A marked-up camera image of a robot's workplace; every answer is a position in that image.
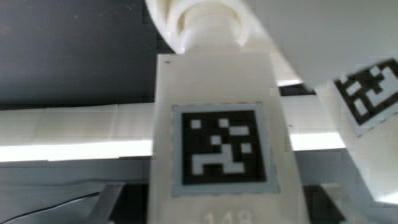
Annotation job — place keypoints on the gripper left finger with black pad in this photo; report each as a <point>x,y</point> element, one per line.
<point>121,205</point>

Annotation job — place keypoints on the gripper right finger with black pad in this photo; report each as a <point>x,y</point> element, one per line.
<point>330,208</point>

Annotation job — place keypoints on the white stool leg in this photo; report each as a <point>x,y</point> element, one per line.
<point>336,36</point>
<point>224,176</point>

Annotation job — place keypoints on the white round stool seat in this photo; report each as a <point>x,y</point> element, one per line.
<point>213,26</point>

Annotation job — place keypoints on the white front fence rail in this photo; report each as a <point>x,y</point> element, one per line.
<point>105,132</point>

